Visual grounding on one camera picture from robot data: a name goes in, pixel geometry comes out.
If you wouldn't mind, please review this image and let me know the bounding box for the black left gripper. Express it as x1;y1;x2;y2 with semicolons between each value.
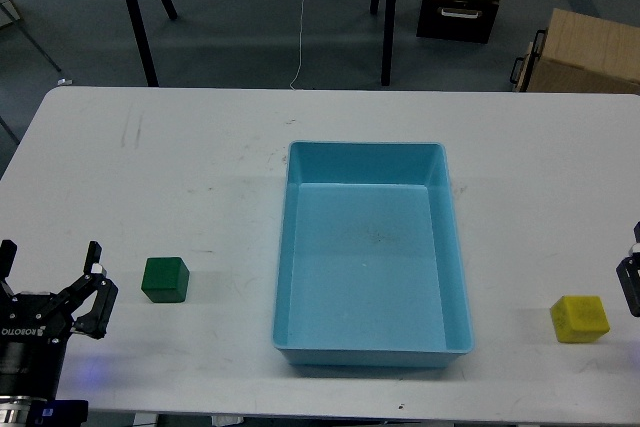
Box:
0;239;118;345

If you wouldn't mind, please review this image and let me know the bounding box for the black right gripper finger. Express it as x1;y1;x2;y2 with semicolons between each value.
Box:
616;224;640;317

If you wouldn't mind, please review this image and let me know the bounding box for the yellow cube block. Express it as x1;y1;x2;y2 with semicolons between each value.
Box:
550;295;610;343

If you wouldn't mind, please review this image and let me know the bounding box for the green cube block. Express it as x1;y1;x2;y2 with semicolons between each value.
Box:
141;257;190;303

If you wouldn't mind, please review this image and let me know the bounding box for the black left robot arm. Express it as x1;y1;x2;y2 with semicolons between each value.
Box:
1;239;118;426

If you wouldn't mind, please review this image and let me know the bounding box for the cardboard box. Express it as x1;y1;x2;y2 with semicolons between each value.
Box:
512;9;639;94

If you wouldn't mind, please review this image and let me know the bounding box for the light blue plastic box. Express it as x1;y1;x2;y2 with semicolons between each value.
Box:
272;141;475;369

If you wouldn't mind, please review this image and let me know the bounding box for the black storage box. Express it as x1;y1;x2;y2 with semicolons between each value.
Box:
416;0;500;44

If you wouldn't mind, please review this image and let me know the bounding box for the wooden item with metal legs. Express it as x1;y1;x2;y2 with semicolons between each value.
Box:
0;0;62;143

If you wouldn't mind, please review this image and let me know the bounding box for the black tripod legs right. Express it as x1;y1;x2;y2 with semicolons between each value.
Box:
369;0;401;87

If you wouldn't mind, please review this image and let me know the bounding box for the white cable on floor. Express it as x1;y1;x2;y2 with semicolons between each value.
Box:
288;0;308;90

